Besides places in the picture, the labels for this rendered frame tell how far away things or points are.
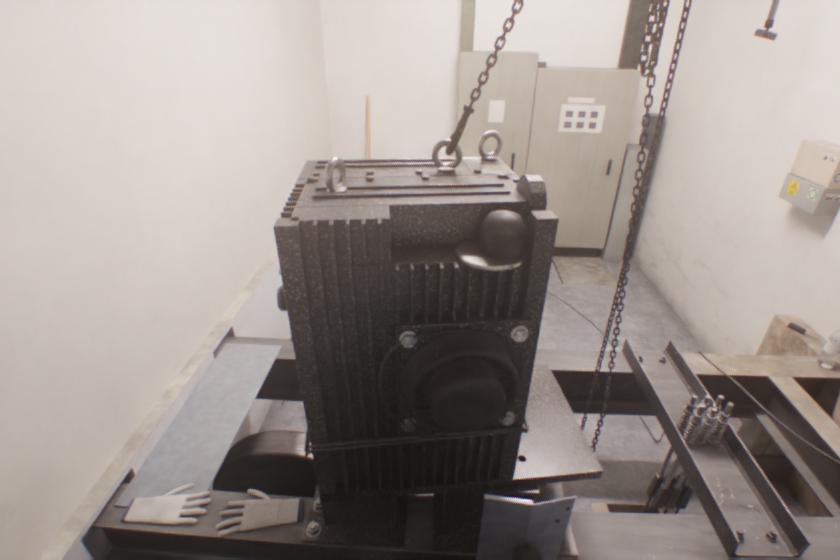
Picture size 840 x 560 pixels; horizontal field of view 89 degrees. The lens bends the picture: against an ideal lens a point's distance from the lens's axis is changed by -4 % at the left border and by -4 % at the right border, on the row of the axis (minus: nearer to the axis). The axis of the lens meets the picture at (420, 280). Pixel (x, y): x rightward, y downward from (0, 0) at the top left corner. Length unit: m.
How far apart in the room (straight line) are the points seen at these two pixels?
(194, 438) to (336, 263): 1.13
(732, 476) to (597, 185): 2.87
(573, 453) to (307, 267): 0.89
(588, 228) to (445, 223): 3.50
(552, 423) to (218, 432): 1.13
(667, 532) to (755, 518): 0.28
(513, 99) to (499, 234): 3.09
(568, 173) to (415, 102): 1.44
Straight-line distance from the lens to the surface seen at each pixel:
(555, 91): 3.91
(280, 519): 1.49
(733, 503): 1.75
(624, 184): 4.26
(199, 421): 1.84
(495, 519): 1.08
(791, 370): 2.47
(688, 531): 1.63
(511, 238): 0.81
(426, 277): 0.81
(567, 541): 1.47
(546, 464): 1.30
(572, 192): 4.14
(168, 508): 1.62
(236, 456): 1.80
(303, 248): 0.81
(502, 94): 3.84
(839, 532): 1.88
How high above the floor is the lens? 1.90
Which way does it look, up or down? 30 degrees down
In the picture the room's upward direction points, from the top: straight up
